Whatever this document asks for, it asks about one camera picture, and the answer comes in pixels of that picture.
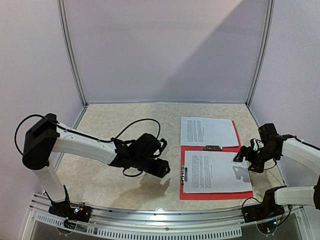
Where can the red file folder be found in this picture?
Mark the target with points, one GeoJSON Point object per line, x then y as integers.
{"type": "Point", "coordinates": [211, 196]}

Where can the chrome top board clip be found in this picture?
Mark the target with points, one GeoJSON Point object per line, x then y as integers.
{"type": "Point", "coordinates": [212, 148]}

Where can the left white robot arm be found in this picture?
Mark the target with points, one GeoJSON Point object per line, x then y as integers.
{"type": "Point", "coordinates": [49, 136]}

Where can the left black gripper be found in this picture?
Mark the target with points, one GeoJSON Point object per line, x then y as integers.
{"type": "Point", "coordinates": [165, 164]}

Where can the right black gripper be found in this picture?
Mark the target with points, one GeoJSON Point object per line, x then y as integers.
{"type": "Point", "coordinates": [249, 155]}

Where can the aluminium front rail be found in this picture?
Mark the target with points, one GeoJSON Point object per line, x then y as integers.
{"type": "Point", "coordinates": [124, 224]}

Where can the aluminium corner post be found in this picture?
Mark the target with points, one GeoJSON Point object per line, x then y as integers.
{"type": "Point", "coordinates": [61, 5]}
{"type": "Point", "coordinates": [262, 51]}

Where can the chrome spine lever clip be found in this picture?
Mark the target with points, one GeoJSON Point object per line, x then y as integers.
{"type": "Point", "coordinates": [183, 175]}

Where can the left aluminium corner post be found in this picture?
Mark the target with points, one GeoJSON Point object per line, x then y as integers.
{"type": "Point", "coordinates": [61, 5]}

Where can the right aluminium corner post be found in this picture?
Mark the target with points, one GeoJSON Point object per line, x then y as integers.
{"type": "Point", "coordinates": [262, 51]}

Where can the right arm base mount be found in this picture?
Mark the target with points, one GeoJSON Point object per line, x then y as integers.
{"type": "Point", "coordinates": [262, 212]}

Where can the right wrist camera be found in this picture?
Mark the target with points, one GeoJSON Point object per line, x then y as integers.
{"type": "Point", "coordinates": [256, 144]}

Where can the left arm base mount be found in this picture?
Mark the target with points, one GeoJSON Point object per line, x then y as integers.
{"type": "Point", "coordinates": [64, 209]}

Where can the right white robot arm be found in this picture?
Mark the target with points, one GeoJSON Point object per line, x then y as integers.
{"type": "Point", "coordinates": [273, 146]}

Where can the printed paper sheet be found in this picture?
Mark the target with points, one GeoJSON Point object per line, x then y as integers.
{"type": "Point", "coordinates": [202, 131]}
{"type": "Point", "coordinates": [215, 172]}

